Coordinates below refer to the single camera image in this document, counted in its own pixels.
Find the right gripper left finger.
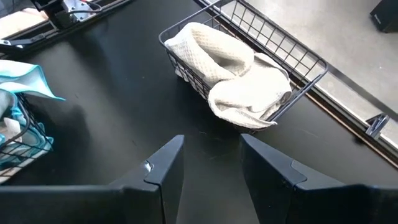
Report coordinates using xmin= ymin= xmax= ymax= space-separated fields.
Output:
xmin=0 ymin=134 xmax=185 ymax=224

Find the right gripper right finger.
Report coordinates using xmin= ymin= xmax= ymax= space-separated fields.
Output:
xmin=239 ymin=134 xmax=398 ymax=224

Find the black box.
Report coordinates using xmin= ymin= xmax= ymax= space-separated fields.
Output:
xmin=369 ymin=0 xmax=398 ymax=34

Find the black wire basket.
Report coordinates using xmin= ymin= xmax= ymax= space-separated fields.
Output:
xmin=158 ymin=0 xmax=329 ymax=133
xmin=0 ymin=91 xmax=54 ymax=184

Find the small frame clamp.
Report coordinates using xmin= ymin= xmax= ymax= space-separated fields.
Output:
xmin=365 ymin=113 xmax=390 ymax=139

